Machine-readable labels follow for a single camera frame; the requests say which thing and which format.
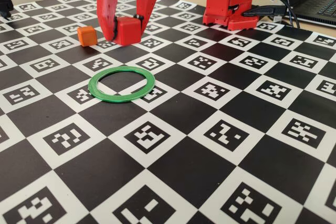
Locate red cube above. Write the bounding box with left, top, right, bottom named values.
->
left=114, top=16, right=142, bottom=45

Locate orange cube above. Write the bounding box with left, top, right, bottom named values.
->
left=77, top=25, right=98, bottom=48

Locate black clamp stand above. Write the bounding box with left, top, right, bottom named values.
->
left=0, top=0, right=14, bottom=22

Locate black flat adapter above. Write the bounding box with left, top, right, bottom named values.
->
left=243, top=5, right=286, bottom=17

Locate checkerboard marker mat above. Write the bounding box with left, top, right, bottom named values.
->
left=0, top=0, right=336, bottom=224

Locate green flat ring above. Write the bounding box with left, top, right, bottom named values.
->
left=88, top=66, right=156, bottom=103

